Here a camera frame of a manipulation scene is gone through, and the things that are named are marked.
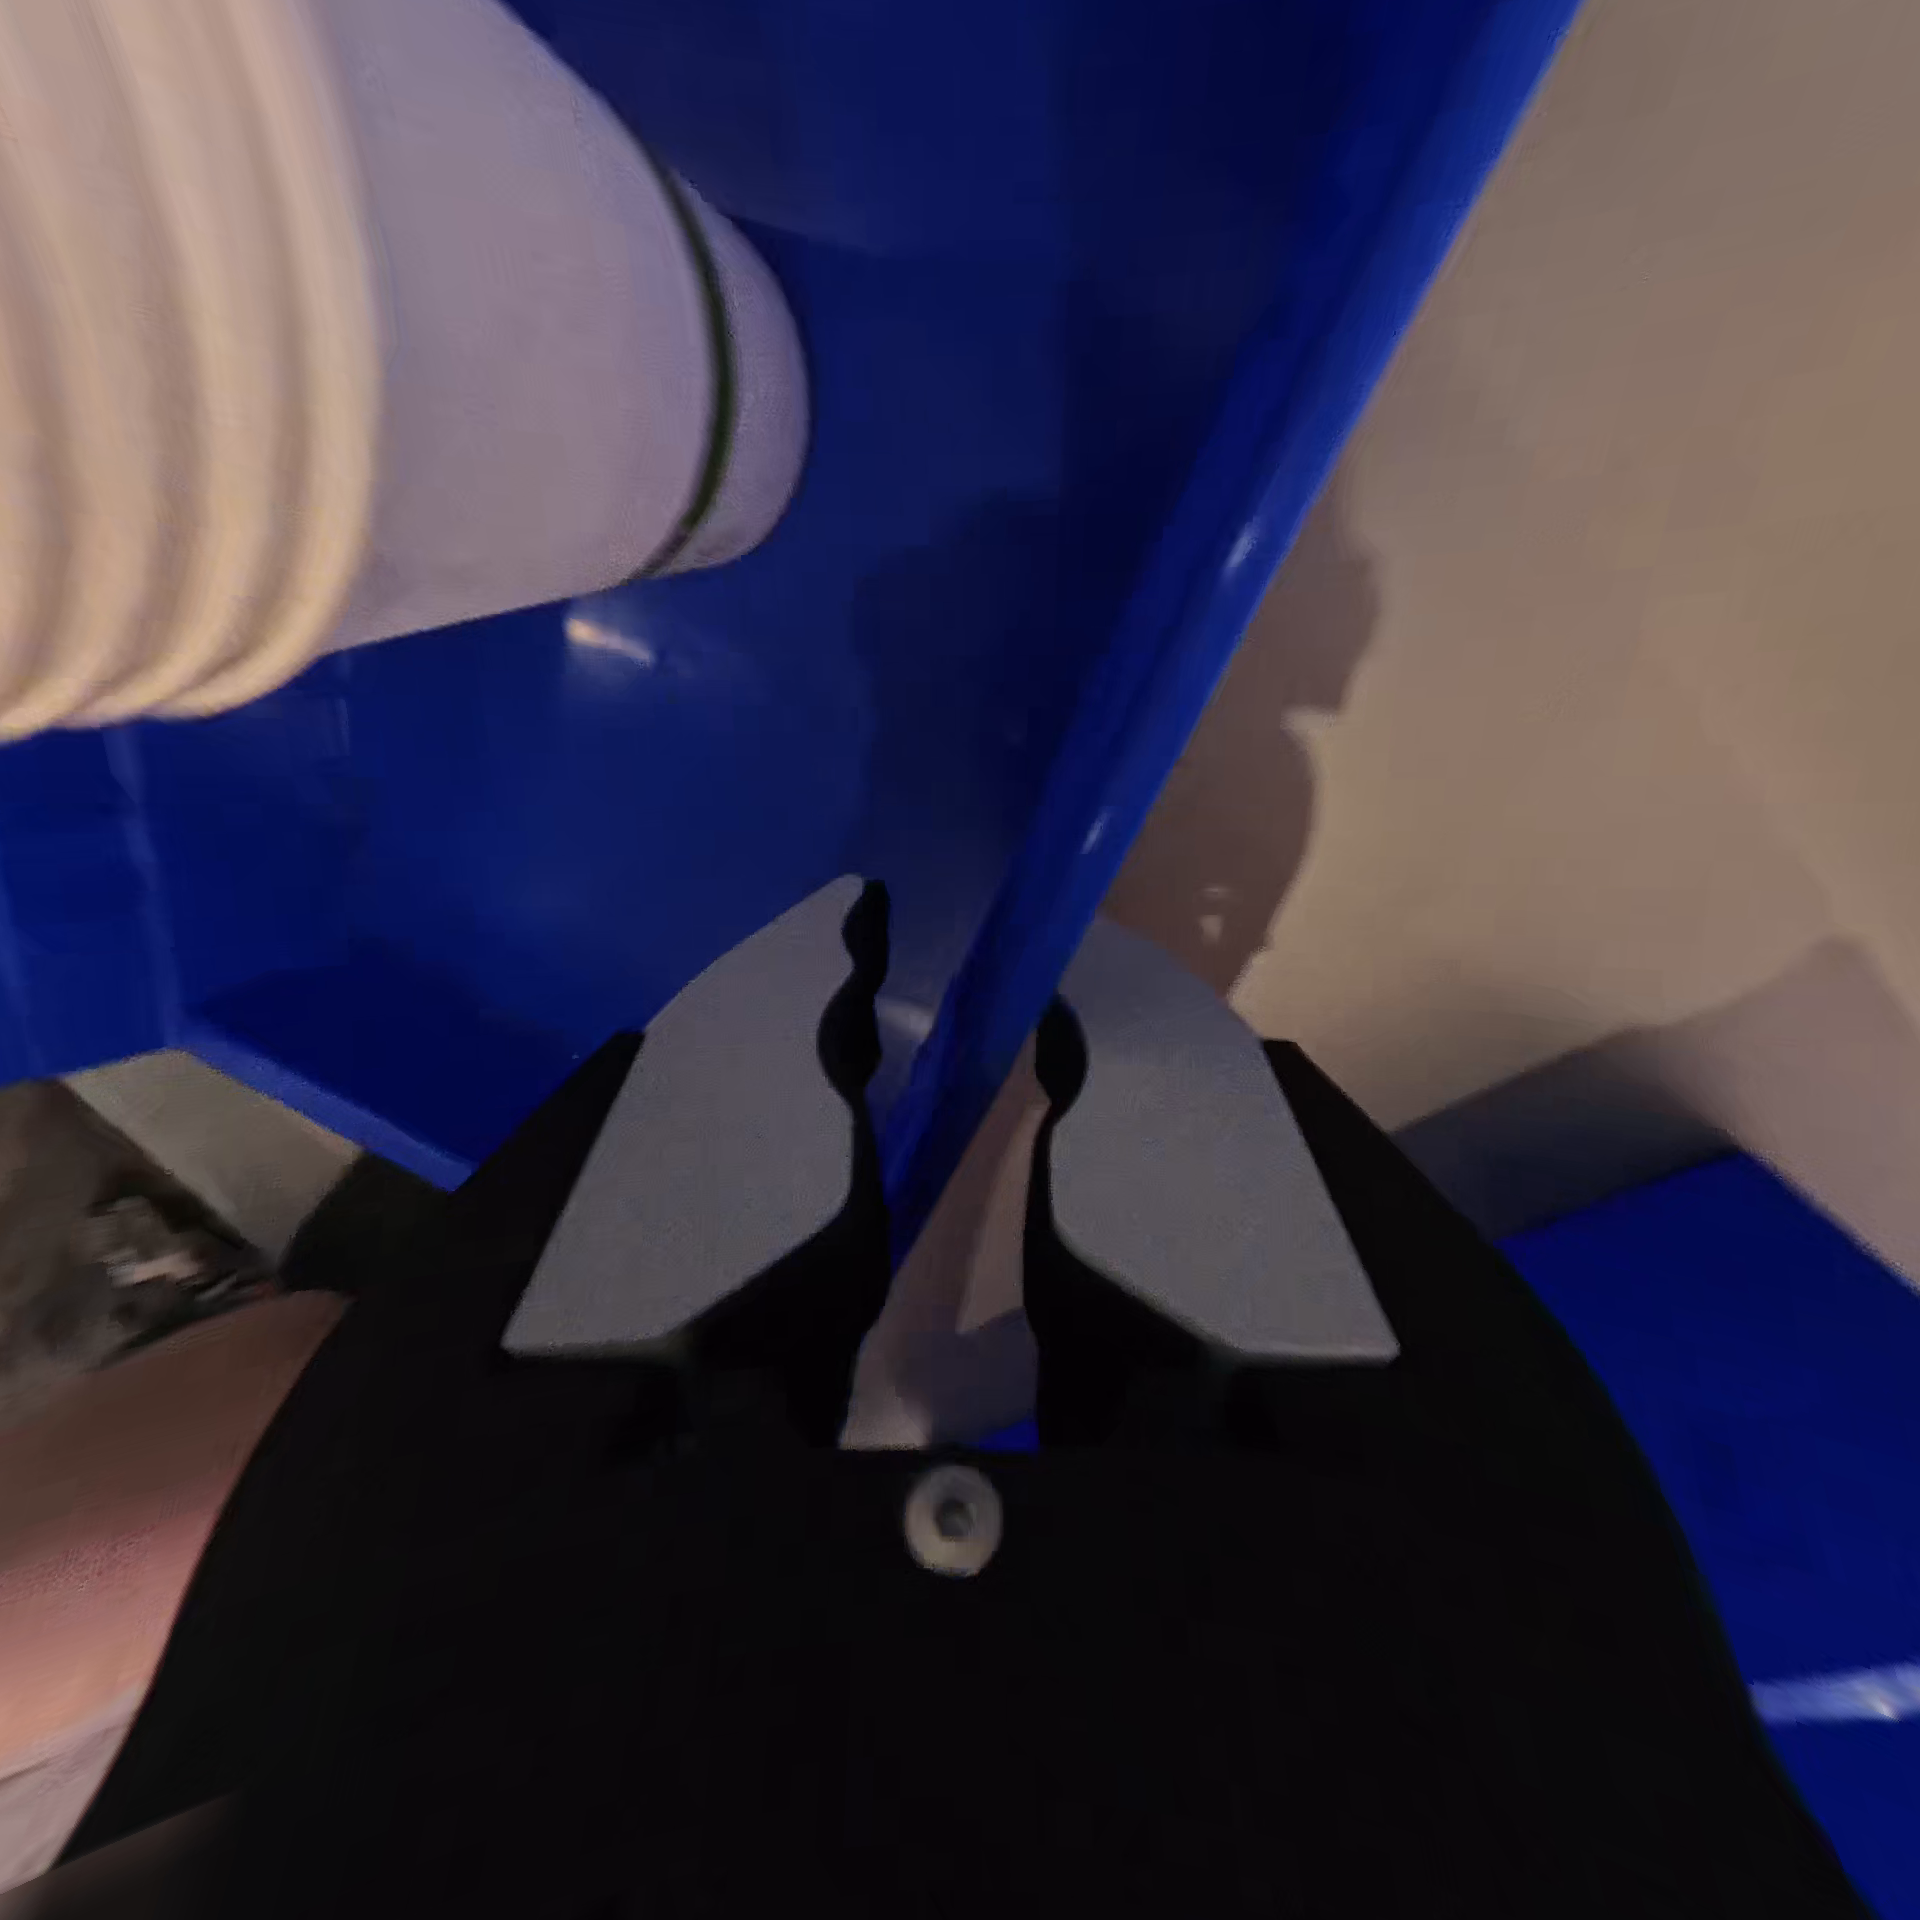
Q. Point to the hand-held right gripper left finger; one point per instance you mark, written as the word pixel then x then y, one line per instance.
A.
pixel 707 1185

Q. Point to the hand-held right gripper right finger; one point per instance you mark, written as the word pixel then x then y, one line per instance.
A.
pixel 1215 1185

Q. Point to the blue plastic bin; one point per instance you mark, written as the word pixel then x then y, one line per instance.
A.
pixel 902 390
pixel 1739 1442

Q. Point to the person's right forearm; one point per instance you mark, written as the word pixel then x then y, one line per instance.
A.
pixel 122 1531

